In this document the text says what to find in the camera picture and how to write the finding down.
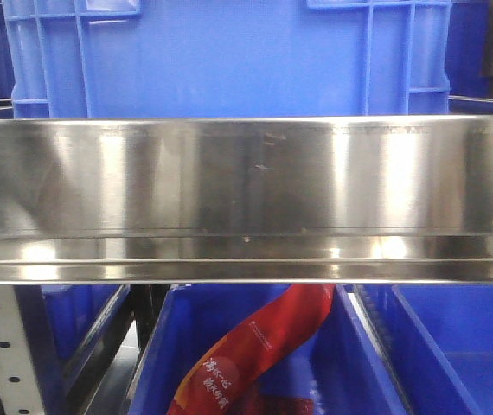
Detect blue bin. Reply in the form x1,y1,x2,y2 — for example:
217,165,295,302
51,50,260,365
356,284,493,414
128,284,406,414

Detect red snack bag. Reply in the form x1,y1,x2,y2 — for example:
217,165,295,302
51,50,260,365
167,284,335,414

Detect perforated white shelf post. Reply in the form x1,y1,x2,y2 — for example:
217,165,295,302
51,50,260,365
0,285,39,414

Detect large blue bin upper shelf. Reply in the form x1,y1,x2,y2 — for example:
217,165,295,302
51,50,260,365
3,1,451,118

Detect stainless steel shelf rail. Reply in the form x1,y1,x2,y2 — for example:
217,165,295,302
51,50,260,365
0,116,493,284

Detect blue bin lower right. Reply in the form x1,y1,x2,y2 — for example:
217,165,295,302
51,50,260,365
356,284,493,414

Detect blue bin lower middle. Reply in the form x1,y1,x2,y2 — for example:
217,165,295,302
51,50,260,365
128,284,406,414

